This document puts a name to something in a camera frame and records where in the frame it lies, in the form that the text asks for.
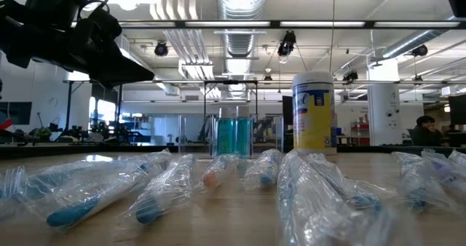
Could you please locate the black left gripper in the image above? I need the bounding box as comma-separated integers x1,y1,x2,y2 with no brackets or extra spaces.
0,5,156,90

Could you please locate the clear acrylic organizer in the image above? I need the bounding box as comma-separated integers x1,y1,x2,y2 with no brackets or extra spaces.
177,114,285,159

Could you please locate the teal mouthwash bottle white cap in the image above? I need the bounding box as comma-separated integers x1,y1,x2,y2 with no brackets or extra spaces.
235,106,253,158
217,107,237,157

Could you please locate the orange white toothbrush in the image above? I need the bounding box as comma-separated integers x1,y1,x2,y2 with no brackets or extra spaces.
196,153,240,191

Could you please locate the black ceiling spotlight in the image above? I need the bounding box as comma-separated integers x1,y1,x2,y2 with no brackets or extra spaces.
154,41,170,57
341,70,360,83
411,44,429,57

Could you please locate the black computer monitor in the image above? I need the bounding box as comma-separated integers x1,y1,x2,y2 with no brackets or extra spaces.
448,94,466,126
0,101,33,126
282,95,294,130

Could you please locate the yellow white Lysol wipes canister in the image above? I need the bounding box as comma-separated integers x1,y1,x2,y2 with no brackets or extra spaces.
292,71,338,156

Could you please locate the white round pillar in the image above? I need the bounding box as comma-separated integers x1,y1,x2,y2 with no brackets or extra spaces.
366,64,403,147

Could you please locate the person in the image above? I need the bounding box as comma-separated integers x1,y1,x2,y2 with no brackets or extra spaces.
411,115,443,147

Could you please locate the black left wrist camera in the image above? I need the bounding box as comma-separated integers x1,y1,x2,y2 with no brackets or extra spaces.
23,0,80,25

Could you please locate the silver ventilation duct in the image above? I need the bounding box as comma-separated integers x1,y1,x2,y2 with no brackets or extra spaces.
216,0,266,98
374,29,449,60

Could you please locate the black overhead camera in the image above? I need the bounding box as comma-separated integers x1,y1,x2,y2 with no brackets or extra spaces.
276,30,297,59

